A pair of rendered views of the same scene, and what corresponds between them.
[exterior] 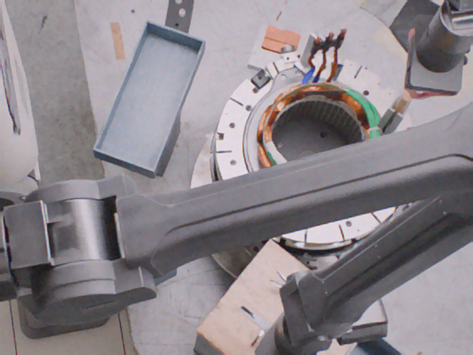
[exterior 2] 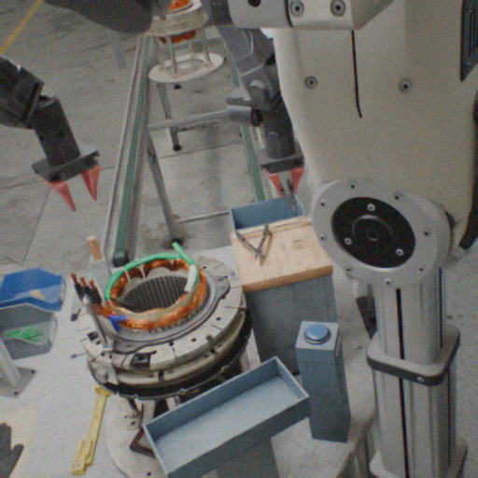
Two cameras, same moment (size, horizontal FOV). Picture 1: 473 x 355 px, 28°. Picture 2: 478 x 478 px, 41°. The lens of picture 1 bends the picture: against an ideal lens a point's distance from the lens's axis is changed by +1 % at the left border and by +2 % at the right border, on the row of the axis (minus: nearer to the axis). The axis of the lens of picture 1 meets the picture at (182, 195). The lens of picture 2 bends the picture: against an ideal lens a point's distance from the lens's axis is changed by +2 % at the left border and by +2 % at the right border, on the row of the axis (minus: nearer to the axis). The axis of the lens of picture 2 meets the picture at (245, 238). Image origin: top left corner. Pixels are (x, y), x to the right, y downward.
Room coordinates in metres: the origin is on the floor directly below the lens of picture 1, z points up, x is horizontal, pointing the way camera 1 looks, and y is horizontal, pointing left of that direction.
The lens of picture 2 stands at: (0.93, 0.68, 1.84)
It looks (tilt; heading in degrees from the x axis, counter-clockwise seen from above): 33 degrees down; 233
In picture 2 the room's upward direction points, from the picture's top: 12 degrees counter-clockwise
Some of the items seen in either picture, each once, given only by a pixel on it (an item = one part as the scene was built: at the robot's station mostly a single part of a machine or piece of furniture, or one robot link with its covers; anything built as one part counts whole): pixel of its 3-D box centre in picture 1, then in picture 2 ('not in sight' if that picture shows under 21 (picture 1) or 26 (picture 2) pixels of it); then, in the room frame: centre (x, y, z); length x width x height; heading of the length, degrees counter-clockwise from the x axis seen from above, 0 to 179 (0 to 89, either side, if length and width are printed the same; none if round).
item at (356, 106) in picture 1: (349, 106); (117, 299); (0.56, -0.26, 1.12); 0.06 x 0.02 x 0.04; 58
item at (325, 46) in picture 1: (327, 43); (88, 293); (0.62, -0.20, 1.21); 0.04 x 0.04 x 0.03; 58
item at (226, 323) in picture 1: (282, 324); (278, 252); (0.21, -0.17, 1.05); 0.20 x 0.19 x 0.02; 54
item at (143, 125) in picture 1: (151, 122); (241, 467); (0.58, 0.07, 0.92); 0.25 x 0.11 x 0.28; 163
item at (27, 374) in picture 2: not in sight; (13, 381); (0.72, -0.65, 0.78); 0.09 x 0.09 x 0.01; 26
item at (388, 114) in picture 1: (393, 115); (104, 275); (0.54, -0.32, 1.14); 0.03 x 0.03 x 0.09; 58
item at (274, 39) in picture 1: (281, 41); not in sight; (0.81, -0.18, 0.80); 0.07 x 0.05 x 0.01; 76
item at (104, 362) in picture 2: (290, 62); (109, 368); (0.65, -0.17, 1.07); 0.04 x 0.02 x 0.05; 106
